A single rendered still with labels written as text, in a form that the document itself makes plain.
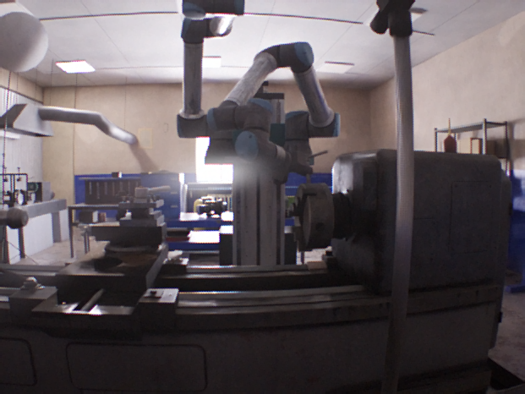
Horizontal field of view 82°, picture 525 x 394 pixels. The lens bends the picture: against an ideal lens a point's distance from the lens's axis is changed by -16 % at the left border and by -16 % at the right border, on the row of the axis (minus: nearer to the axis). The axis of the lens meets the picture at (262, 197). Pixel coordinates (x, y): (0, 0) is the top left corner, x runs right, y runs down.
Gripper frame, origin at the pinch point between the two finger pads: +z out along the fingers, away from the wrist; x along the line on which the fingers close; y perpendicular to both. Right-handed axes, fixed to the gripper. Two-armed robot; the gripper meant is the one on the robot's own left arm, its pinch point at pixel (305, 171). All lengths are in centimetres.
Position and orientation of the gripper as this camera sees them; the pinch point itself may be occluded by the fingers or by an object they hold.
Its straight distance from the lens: 141.1
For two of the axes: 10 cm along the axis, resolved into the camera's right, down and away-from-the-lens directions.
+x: -7.3, 2.1, 6.6
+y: -0.1, -9.6, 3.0
